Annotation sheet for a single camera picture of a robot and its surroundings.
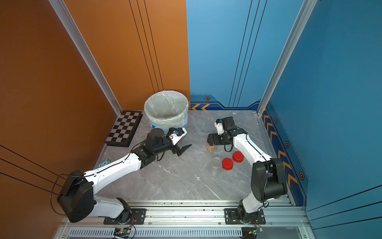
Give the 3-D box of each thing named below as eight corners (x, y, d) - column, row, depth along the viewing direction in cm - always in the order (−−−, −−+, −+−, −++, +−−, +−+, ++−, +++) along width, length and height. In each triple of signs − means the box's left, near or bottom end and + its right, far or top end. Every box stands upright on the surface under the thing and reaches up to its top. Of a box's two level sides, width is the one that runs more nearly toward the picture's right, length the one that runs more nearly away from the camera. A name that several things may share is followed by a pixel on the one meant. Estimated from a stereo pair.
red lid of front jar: (233, 162, 94) (234, 159, 91) (231, 153, 98) (232, 151, 95) (243, 162, 94) (244, 159, 91) (241, 153, 98) (242, 151, 95)
